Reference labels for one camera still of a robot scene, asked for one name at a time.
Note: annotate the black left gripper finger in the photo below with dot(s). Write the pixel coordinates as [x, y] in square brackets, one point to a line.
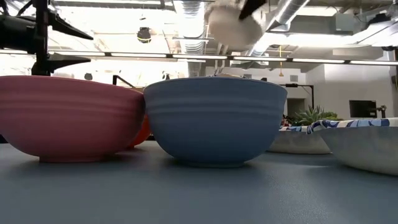
[65, 28]
[65, 61]

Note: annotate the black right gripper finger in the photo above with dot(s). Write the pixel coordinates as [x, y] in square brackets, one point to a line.
[252, 7]

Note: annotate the white bowl blue pattern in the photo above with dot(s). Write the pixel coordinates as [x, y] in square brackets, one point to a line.
[295, 143]
[363, 146]
[231, 29]

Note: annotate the red bowl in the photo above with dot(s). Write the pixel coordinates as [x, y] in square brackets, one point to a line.
[143, 133]

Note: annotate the pink bowl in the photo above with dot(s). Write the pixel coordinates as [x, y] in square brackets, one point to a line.
[68, 118]

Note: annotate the black light bar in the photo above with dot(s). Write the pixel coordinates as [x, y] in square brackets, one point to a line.
[199, 56]

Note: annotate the black dome ceiling fixture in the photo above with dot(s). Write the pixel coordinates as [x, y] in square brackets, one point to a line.
[144, 35]

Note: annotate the small green succulent plant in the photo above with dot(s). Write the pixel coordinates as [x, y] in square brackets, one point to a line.
[309, 115]

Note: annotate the silver smooth ventilation duct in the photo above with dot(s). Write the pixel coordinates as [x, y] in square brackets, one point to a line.
[287, 12]

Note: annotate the silver corrugated ventilation duct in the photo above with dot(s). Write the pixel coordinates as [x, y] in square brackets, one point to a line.
[192, 21]

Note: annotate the black wall screen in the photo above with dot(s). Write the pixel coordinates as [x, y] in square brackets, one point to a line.
[362, 109]

